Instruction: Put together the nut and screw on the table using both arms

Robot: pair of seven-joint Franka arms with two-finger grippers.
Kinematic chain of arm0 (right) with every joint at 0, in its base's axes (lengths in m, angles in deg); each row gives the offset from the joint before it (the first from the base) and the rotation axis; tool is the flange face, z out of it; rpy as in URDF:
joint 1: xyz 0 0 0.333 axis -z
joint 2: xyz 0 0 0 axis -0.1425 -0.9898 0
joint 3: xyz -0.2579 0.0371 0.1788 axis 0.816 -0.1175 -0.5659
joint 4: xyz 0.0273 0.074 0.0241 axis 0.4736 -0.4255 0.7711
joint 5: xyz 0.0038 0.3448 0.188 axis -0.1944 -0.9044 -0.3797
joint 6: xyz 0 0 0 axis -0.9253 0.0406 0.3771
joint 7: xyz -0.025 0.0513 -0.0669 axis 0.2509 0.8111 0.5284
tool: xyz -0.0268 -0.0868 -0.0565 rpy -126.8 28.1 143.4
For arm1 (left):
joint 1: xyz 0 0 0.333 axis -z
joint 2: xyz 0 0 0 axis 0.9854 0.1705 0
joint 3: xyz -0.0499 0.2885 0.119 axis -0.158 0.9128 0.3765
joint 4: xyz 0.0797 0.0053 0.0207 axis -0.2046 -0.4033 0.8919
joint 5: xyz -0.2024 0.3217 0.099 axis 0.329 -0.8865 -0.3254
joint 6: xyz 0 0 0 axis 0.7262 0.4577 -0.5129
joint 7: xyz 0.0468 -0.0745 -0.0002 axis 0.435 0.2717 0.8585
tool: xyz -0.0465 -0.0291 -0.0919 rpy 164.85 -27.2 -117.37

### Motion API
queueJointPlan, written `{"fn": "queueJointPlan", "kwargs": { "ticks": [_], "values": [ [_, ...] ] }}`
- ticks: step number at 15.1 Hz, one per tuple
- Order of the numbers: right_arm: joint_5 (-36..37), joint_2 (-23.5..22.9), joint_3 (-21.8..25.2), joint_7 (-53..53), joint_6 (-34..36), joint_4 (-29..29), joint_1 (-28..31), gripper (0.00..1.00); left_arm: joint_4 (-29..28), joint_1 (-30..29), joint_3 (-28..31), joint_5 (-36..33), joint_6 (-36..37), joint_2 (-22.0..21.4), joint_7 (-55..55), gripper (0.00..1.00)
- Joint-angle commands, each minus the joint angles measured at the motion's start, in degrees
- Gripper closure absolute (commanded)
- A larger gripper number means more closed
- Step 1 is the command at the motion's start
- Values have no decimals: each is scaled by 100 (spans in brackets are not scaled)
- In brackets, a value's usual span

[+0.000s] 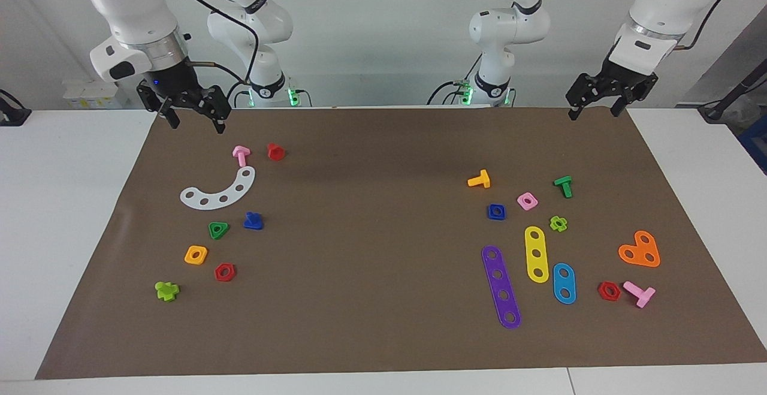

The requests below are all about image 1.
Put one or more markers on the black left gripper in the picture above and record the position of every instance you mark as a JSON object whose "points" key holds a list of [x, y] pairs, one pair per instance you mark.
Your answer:
{"points": [[617, 83]]}

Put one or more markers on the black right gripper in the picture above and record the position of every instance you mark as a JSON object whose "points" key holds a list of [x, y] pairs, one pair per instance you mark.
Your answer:
{"points": [[180, 86]]}

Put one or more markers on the blue plastic screw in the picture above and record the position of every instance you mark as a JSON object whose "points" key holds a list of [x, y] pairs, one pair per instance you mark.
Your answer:
{"points": [[253, 222]]}

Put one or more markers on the blue square plastic nut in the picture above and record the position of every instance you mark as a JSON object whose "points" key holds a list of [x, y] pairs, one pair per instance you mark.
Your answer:
{"points": [[490, 216]]}

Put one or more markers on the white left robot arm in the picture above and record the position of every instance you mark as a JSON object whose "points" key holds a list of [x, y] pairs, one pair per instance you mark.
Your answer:
{"points": [[659, 11]]}

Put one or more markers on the pink plastic screw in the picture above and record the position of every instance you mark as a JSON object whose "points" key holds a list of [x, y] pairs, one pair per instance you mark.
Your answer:
{"points": [[642, 295], [241, 155]]}

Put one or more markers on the dark green plastic screw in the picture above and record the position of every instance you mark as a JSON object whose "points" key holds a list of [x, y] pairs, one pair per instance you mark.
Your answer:
{"points": [[564, 184]]}

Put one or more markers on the red plastic screw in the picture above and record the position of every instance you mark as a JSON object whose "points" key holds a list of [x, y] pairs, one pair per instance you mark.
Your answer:
{"points": [[275, 153]]}

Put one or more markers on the pink square plastic nut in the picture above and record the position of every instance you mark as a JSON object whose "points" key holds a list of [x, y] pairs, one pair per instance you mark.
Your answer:
{"points": [[534, 198]]}

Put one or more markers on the green triangle plastic nut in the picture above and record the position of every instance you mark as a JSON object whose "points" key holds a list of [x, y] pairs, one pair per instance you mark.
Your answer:
{"points": [[224, 227]]}

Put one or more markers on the lime green cross nut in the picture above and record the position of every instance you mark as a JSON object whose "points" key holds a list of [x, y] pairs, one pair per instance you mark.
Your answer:
{"points": [[553, 222]]}

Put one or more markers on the orange plastic screw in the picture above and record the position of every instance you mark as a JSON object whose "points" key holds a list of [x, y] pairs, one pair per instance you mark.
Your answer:
{"points": [[481, 180]]}

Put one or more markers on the orange square plastic nut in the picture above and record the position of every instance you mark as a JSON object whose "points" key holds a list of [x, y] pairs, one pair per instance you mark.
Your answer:
{"points": [[188, 258]]}

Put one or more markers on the red hexagon plastic nut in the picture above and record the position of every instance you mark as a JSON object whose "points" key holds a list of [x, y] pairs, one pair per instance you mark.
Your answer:
{"points": [[602, 295], [219, 276]]}

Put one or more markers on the lime green plastic screw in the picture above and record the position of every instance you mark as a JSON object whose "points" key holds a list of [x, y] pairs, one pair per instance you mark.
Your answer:
{"points": [[168, 292]]}

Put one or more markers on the white curved perforated strip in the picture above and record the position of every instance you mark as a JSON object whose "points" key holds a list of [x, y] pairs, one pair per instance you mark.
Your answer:
{"points": [[232, 194]]}

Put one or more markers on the white cardboard box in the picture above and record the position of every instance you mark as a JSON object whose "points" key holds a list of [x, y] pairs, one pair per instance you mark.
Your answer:
{"points": [[90, 94]]}

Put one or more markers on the black stand with pole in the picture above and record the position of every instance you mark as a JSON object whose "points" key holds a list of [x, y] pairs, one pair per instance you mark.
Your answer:
{"points": [[728, 100]]}

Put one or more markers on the orange heart-shaped plate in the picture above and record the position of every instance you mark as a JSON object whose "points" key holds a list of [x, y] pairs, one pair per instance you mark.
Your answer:
{"points": [[640, 250]]}

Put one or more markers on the yellow three-hole strip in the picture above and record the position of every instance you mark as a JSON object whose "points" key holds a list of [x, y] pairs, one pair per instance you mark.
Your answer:
{"points": [[535, 244]]}

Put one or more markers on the blue crate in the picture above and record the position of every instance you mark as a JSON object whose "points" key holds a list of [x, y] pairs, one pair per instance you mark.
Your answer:
{"points": [[756, 140]]}

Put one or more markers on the blue two-hole strip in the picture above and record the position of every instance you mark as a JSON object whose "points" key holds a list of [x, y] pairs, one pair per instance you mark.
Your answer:
{"points": [[564, 283]]}

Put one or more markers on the black clamp device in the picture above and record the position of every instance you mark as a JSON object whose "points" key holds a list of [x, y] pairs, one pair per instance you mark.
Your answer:
{"points": [[12, 114]]}

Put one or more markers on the purple four-hole strip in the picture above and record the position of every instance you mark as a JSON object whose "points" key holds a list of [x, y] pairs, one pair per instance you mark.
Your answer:
{"points": [[501, 284]]}

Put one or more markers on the brown table mat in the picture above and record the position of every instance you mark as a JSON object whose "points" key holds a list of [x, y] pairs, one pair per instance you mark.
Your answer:
{"points": [[371, 299]]}

